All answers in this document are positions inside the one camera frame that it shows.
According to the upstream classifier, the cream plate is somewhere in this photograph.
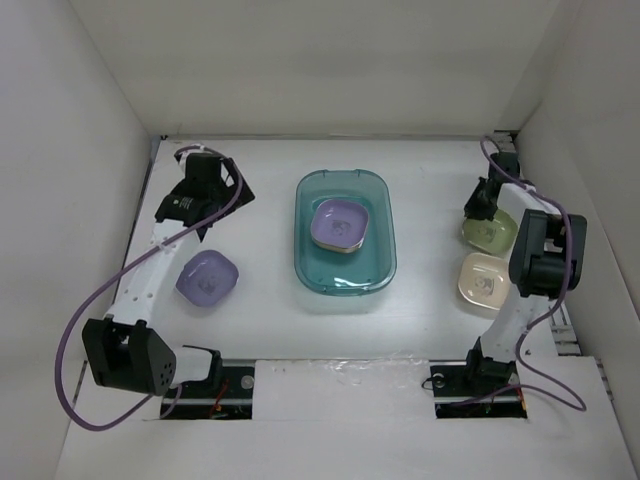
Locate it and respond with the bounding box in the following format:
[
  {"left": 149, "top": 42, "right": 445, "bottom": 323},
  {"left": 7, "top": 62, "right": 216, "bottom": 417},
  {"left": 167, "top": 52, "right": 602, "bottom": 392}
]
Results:
[
  {"left": 457, "top": 252, "right": 511, "bottom": 319},
  {"left": 313, "top": 239, "right": 363, "bottom": 254}
]

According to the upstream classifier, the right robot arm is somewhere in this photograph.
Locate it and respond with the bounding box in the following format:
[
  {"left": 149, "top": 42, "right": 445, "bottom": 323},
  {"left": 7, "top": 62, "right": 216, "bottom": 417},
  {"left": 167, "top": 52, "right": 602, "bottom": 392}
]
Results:
[{"left": 462, "top": 152, "right": 588, "bottom": 396}]

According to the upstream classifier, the green square plate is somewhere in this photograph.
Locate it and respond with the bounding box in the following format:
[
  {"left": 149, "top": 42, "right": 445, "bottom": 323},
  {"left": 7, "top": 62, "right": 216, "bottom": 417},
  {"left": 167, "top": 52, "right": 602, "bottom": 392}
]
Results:
[{"left": 462, "top": 209, "right": 518, "bottom": 256}]

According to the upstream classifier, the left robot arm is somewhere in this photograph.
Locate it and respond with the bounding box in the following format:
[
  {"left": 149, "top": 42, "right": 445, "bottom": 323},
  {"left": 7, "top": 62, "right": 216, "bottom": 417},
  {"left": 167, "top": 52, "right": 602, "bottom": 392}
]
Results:
[{"left": 82, "top": 147, "right": 255, "bottom": 397}]

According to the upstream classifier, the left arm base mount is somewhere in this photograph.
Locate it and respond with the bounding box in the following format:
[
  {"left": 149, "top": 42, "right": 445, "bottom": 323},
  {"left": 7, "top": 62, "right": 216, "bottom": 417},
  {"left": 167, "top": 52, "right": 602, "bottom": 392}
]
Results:
[{"left": 160, "top": 360, "right": 256, "bottom": 421}]

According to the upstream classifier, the purple plate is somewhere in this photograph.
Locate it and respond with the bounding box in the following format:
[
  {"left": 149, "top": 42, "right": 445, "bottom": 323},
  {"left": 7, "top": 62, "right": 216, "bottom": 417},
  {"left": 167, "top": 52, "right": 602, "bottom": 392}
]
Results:
[
  {"left": 310, "top": 198, "right": 369, "bottom": 247},
  {"left": 175, "top": 250, "right": 239, "bottom": 308}
]

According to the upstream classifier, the teal plastic bin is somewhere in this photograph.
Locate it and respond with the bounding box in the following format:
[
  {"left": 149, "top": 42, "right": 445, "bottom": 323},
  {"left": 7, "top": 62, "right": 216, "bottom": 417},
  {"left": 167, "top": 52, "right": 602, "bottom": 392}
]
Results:
[{"left": 294, "top": 169, "right": 397, "bottom": 296}]

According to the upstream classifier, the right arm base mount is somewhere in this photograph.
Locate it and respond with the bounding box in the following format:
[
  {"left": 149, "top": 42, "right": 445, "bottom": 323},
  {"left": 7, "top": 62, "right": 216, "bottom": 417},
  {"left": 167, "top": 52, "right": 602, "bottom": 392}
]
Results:
[{"left": 421, "top": 360, "right": 528, "bottom": 420}]

